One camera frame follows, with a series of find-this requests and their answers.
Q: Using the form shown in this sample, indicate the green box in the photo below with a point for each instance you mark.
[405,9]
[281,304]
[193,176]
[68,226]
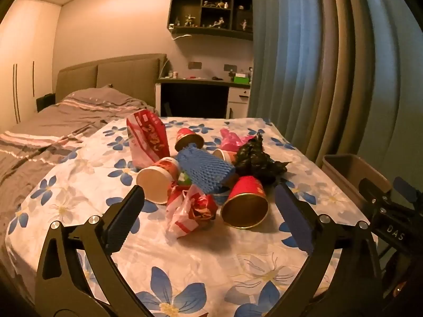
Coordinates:
[241,79]

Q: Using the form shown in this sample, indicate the brown upholstered headboard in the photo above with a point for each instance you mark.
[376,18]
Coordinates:
[125,72]

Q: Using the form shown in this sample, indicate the dark top desk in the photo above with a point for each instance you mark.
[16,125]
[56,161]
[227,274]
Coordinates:
[191,81]

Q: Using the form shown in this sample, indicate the red paper cup gold interior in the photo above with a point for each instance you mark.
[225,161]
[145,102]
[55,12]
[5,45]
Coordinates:
[244,204]
[185,135]

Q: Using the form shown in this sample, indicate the blue foam net sleeve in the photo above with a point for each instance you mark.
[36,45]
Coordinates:
[201,168]

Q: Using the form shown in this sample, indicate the red white plastic bag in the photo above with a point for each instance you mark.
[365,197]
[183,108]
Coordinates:
[188,211]

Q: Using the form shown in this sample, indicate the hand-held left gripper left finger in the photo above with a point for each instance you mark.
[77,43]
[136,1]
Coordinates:
[122,219]

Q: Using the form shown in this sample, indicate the green foam net sleeve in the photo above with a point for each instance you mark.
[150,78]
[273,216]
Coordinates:
[182,178]

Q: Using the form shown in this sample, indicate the pink plastic bag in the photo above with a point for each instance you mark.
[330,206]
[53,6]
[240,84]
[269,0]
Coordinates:
[231,140]

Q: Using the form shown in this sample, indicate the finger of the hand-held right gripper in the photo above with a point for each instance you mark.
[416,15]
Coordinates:
[405,189]
[370,186]

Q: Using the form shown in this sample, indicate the orange paper cup white interior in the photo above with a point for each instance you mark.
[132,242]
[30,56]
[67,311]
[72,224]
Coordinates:
[152,181]

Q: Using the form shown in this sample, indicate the dark wall shelf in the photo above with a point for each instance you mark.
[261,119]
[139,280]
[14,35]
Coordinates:
[185,3]

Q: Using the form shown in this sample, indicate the group of small figurines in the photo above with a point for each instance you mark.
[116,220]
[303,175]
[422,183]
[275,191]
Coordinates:
[218,23]

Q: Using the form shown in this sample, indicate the black plastic bag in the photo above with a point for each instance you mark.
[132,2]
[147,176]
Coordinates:
[254,161]

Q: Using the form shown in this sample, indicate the grey trash bin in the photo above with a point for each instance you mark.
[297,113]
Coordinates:
[350,171]

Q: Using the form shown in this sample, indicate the white wardrobe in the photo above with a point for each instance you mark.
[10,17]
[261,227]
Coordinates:
[23,72]

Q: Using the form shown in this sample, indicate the white drawer cabinet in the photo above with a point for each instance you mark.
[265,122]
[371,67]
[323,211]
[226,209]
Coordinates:
[238,100]

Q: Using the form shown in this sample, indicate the black nightstand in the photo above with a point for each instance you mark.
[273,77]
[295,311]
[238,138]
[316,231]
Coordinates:
[45,102]

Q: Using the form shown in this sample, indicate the dark wall socket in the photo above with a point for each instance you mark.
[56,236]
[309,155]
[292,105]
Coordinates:
[229,67]
[195,65]

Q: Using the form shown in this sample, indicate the blue grey curtain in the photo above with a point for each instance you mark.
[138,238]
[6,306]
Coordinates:
[297,56]

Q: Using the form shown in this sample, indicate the bed with grey bedding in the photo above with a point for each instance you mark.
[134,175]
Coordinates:
[49,128]

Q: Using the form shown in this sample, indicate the red white snack bag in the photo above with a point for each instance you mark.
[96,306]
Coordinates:
[145,138]

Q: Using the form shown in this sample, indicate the blue floral bed sheet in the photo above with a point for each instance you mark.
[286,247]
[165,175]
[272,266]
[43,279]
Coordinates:
[205,264]

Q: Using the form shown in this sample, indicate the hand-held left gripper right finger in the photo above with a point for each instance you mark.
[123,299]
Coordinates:
[294,219]

